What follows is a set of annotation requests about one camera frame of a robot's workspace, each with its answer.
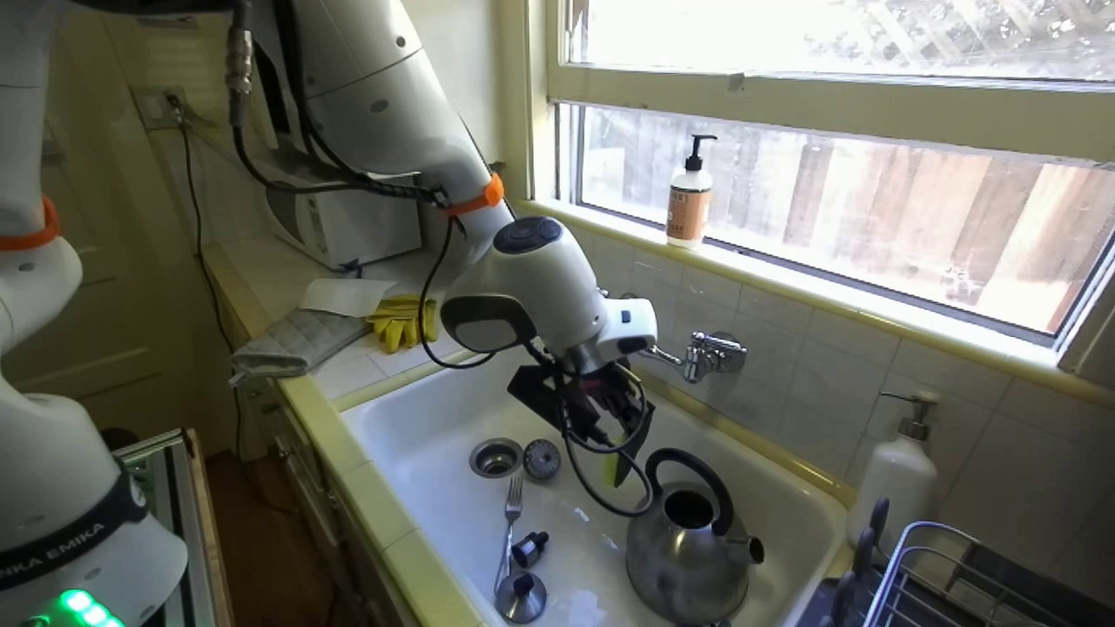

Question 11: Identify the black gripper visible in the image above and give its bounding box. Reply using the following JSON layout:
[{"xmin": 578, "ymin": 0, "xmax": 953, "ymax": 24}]
[{"xmin": 506, "ymin": 358, "xmax": 654, "ymax": 480}]

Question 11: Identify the steel kettle with black handle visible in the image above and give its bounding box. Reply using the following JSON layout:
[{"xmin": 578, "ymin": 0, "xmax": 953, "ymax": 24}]
[{"xmin": 622, "ymin": 446, "xmax": 769, "ymax": 627}]

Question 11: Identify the steel sink drain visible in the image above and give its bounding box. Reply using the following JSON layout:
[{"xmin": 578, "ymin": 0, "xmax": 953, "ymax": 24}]
[{"xmin": 467, "ymin": 437, "xmax": 525, "ymax": 480}]

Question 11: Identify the small black and silver cap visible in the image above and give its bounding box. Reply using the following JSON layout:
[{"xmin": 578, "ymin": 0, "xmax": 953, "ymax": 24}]
[{"xmin": 508, "ymin": 530, "xmax": 553, "ymax": 573}]

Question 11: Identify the white ceramic sink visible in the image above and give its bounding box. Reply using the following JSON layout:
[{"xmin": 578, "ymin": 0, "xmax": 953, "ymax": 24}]
[{"xmin": 340, "ymin": 350, "xmax": 853, "ymax": 627}]

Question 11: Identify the yellow rubber glove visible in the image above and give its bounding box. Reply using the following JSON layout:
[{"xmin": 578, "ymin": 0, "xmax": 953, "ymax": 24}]
[{"xmin": 367, "ymin": 293, "xmax": 445, "ymax": 358}]

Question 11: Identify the brown label pump soap bottle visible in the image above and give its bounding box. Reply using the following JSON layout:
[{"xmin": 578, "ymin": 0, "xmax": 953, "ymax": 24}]
[{"xmin": 661, "ymin": 133, "xmax": 723, "ymax": 247}]

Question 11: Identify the white soap dispenser bottle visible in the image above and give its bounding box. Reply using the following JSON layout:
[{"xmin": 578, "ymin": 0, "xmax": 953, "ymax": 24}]
[{"xmin": 852, "ymin": 386, "xmax": 944, "ymax": 552}]

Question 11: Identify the kitchen window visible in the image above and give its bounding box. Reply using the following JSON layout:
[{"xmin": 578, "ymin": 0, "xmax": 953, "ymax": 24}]
[{"xmin": 538, "ymin": 0, "xmax": 1115, "ymax": 364}]

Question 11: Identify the grey robot stand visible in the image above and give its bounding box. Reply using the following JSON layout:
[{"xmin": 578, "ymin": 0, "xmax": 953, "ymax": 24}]
[{"xmin": 113, "ymin": 425, "xmax": 239, "ymax": 627}]

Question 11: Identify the chrome wall faucet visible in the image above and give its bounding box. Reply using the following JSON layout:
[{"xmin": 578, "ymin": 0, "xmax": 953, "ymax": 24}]
[{"xmin": 645, "ymin": 328, "xmax": 752, "ymax": 386}]

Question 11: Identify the orange strap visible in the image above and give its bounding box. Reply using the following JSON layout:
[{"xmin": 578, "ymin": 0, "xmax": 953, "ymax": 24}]
[
  {"xmin": 0, "ymin": 194, "xmax": 68, "ymax": 258},
  {"xmin": 444, "ymin": 172, "xmax": 513, "ymax": 223}
]

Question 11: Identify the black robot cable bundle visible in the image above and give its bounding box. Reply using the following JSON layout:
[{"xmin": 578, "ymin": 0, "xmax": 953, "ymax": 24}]
[{"xmin": 225, "ymin": 0, "xmax": 661, "ymax": 523}]

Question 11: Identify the wall power outlet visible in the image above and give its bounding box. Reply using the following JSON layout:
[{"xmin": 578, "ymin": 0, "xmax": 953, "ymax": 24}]
[{"xmin": 129, "ymin": 84, "xmax": 193, "ymax": 133}]

